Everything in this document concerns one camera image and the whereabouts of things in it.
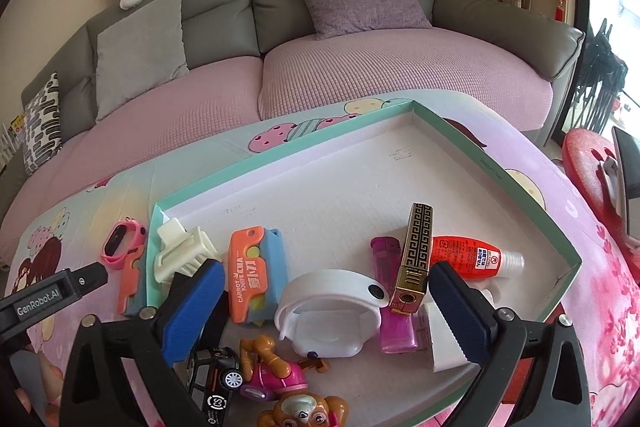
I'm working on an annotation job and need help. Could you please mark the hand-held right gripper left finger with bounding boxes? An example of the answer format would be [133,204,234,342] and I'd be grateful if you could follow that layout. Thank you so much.
[60,259,226,427]

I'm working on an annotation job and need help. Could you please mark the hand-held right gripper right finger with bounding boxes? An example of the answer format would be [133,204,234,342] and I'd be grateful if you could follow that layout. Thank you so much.
[429,261,593,427]

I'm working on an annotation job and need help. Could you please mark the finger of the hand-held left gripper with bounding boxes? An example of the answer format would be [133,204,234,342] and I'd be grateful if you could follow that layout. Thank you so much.
[70,261,109,300]

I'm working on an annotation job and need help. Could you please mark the pink wrist band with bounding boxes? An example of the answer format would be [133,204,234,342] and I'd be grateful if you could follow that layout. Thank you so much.
[100,217,148,270]

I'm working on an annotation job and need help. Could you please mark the orange blue toy knife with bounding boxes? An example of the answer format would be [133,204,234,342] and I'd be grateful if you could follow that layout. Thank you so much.
[117,257,151,315]
[227,229,286,325]

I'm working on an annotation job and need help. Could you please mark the red glue bottle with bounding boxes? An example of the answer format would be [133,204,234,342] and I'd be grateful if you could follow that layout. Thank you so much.
[430,235,526,280]

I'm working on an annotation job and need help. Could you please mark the white hair claw clip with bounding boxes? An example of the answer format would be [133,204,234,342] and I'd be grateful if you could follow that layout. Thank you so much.
[152,217,221,285]

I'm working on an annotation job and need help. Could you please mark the black toy car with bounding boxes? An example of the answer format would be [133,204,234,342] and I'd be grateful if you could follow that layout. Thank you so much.
[187,347,246,427]

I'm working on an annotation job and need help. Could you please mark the gold patterned lighter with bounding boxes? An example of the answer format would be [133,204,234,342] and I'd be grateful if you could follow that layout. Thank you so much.
[389,203,434,315]

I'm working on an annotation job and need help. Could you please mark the pink translucent lighter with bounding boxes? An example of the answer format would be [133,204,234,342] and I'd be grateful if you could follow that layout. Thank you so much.
[370,237,418,353]

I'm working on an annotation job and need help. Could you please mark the brown pink toy dog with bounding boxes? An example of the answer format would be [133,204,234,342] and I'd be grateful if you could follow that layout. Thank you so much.
[240,334,351,427]

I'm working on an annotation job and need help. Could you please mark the white smartwatch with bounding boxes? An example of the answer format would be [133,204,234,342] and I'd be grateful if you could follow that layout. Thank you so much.
[274,269,391,358]

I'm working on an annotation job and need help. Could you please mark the teal cardboard box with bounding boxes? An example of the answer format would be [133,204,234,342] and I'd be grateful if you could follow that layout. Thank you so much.
[145,99,583,427]

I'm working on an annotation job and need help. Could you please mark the printed cartoon blanket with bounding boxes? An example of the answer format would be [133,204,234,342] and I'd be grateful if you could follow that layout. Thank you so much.
[0,87,640,427]

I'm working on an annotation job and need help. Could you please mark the white rack with books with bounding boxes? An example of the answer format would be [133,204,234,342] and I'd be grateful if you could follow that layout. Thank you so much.
[0,114,26,170]

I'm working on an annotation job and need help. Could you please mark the black white patterned pillow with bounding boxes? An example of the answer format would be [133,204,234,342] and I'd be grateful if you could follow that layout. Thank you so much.
[22,72,63,178]

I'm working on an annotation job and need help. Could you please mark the red round stool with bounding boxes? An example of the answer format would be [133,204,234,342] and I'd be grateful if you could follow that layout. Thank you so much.
[562,128,640,253]

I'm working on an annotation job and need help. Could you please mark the plain grey pillow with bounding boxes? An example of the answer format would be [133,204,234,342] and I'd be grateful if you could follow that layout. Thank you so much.
[95,0,190,122]

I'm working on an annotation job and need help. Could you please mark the pink sofa cover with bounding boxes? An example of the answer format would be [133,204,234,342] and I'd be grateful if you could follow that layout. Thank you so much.
[0,27,556,258]

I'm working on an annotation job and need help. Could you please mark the black folding rack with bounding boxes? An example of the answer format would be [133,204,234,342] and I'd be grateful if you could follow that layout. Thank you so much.
[575,19,630,132]

